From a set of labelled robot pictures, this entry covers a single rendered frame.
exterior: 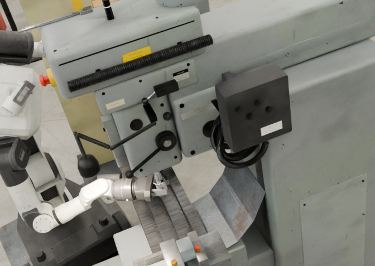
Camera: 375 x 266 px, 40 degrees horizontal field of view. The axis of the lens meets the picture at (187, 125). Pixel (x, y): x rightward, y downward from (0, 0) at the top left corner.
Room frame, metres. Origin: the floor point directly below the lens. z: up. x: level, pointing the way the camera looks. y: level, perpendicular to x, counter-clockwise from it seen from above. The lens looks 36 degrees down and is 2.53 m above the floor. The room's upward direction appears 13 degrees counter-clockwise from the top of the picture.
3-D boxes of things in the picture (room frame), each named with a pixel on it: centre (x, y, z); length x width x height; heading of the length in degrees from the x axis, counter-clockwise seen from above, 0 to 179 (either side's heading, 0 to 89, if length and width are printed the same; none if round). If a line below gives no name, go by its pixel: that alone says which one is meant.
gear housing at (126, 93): (1.51, 0.11, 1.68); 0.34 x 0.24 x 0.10; 102
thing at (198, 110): (1.54, -0.04, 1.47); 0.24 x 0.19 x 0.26; 12
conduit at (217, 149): (1.36, -0.15, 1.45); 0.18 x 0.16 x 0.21; 102
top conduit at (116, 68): (1.37, 0.09, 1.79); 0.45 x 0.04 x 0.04; 102
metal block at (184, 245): (1.27, 0.11, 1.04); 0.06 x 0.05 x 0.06; 10
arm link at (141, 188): (1.52, 0.24, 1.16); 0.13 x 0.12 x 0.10; 167
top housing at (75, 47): (1.50, 0.14, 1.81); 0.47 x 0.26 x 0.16; 102
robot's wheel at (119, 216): (1.97, 0.45, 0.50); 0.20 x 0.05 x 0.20; 24
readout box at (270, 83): (1.23, -0.21, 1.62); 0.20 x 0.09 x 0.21; 102
